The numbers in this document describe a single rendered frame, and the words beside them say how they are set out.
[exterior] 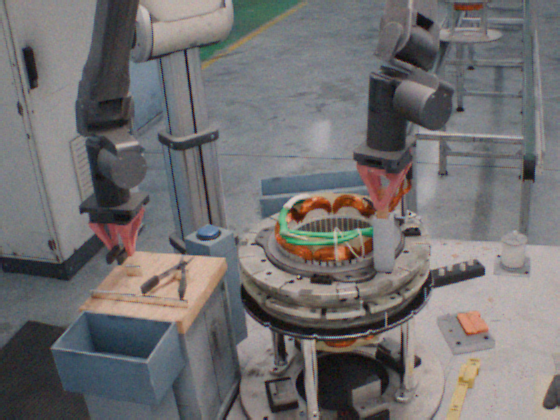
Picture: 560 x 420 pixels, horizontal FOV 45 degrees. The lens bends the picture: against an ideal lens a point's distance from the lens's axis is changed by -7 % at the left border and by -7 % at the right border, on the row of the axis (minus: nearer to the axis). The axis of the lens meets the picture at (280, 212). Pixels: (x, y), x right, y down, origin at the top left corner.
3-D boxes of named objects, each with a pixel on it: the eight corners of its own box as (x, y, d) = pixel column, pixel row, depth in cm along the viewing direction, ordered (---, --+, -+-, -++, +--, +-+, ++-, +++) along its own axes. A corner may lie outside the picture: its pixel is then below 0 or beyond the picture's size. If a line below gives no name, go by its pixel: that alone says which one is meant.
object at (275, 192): (377, 280, 167) (373, 167, 155) (384, 305, 158) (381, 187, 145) (271, 291, 167) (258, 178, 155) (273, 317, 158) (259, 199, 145)
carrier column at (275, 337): (285, 370, 137) (275, 278, 128) (273, 368, 138) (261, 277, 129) (289, 362, 139) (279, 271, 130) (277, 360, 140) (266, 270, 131)
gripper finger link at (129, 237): (135, 266, 113) (125, 213, 109) (97, 262, 115) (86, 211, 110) (152, 246, 119) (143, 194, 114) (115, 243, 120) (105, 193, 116)
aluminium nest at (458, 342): (494, 347, 139) (495, 338, 138) (453, 355, 139) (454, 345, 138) (475, 316, 150) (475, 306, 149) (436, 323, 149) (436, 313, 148)
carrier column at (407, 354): (412, 396, 126) (414, 301, 117) (398, 394, 127) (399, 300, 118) (414, 387, 128) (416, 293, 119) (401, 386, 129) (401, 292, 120)
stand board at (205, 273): (185, 334, 109) (182, 321, 108) (81, 321, 114) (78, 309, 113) (227, 269, 126) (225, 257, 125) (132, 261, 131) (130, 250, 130)
